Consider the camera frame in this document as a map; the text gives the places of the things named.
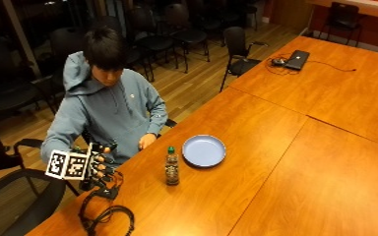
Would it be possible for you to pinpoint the blue round plate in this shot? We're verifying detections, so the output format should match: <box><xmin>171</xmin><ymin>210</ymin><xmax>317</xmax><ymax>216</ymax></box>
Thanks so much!
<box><xmin>181</xmin><ymin>134</ymin><xmax>228</xmax><ymax>168</ymax></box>

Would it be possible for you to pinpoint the row of black chairs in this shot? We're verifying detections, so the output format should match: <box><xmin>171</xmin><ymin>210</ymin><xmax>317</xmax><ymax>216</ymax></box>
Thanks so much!
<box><xmin>0</xmin><ymin>0</ymin><xmax>260</xmax><ymax>116</ymax></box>

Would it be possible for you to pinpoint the black laptop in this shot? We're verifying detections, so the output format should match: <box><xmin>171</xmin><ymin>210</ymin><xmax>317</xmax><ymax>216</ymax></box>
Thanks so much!
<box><xmin>281</xmin><ymin>49</ymin><xmax>312</xmax><ymax>72</ymax></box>

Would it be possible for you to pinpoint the person in grey-blue hoodie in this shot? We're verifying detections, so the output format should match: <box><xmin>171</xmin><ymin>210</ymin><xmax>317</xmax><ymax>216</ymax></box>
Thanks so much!
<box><xmin>39</xmin><ymin>26</ymin><xmax>169</xmax><ymax>171</ymax></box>

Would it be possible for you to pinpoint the black glove cable bundle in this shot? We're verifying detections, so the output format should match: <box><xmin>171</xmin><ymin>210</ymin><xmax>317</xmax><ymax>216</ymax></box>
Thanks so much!
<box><xmin>77</xmin><ymin>170</ymin><xmax>136</xmax><ymax>236</ymax></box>

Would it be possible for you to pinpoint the thin black cable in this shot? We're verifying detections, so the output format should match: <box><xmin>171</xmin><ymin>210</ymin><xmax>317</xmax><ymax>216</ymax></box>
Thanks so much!
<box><xmin>264</xmin><ymin>53</ymin><xmax>357</xmax><ymax>77</ymax></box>

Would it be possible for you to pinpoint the white cube with black markers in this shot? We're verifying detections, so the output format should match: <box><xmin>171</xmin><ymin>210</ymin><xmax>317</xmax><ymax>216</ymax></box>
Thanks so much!
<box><xmin>43</xmin><ymin>148</ymin><xmax>92</xmax><ymax>182</ymax></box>

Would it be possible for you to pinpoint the clear bottle with green cap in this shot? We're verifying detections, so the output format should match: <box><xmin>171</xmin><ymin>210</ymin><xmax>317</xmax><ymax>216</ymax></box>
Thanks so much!
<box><xmin>164</xmin><ymin>146</ymin><xmax>181</xmax><ymax>187</ymax></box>

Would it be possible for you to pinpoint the black armless chair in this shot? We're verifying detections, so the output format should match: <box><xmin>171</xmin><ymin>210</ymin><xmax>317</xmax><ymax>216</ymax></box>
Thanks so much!
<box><xmin>319</xmin><ymin>1</ymin><xmax>364</xmax><ymax>47</ymax></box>

